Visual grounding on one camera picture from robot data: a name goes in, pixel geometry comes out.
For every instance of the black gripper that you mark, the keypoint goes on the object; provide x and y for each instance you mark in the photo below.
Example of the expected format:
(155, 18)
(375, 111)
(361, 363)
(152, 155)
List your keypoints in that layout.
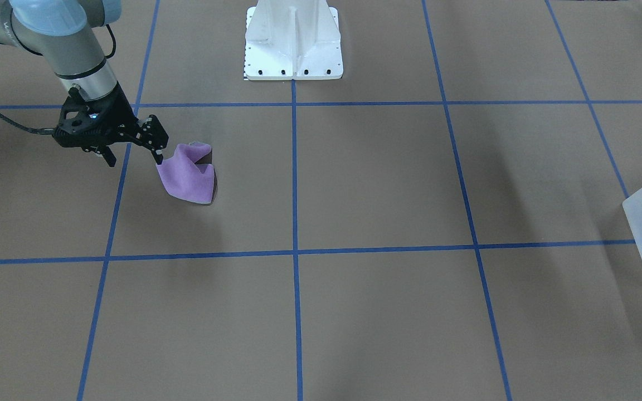
(121, 114)

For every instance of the purple cloth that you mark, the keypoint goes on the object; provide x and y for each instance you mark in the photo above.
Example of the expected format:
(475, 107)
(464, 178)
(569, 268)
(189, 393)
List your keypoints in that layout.
(184, 177)

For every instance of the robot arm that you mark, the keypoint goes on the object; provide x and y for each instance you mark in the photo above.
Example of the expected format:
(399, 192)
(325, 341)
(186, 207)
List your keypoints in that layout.
(62, 33)

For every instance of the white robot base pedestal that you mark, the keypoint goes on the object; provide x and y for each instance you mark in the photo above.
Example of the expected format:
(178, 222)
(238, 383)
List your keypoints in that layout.
(292, 40)

